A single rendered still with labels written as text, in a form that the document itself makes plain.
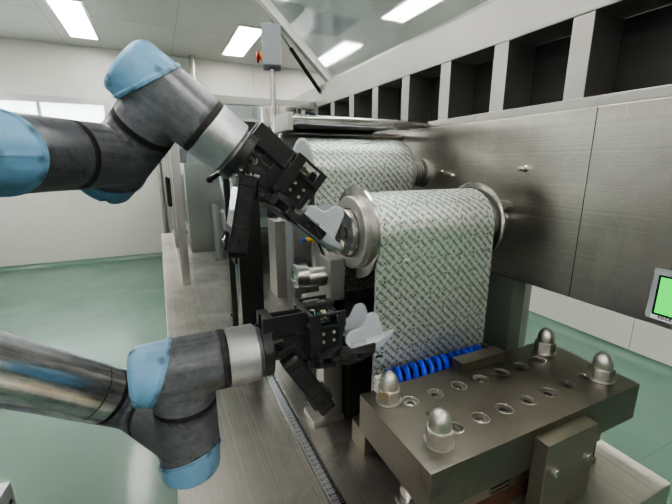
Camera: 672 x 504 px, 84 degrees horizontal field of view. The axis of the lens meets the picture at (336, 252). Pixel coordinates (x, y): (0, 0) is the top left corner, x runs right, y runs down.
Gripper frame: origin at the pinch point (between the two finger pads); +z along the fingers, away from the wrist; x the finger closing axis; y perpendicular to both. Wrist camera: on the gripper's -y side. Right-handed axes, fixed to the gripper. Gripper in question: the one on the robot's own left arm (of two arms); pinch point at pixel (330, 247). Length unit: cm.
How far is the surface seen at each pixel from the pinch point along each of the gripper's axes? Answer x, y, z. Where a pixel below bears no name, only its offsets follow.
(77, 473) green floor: 124, -138, 26
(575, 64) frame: -10.9, 45.2, 10.7
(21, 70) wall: 552, -7, -197
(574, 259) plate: -15.8, 21.6, 29.5
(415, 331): -6.4, -2.8, 18.6
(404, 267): -6.4, 4.0, 9.2
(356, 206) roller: -2.7, 7.0, -1.8
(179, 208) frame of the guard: 96, -13, -11
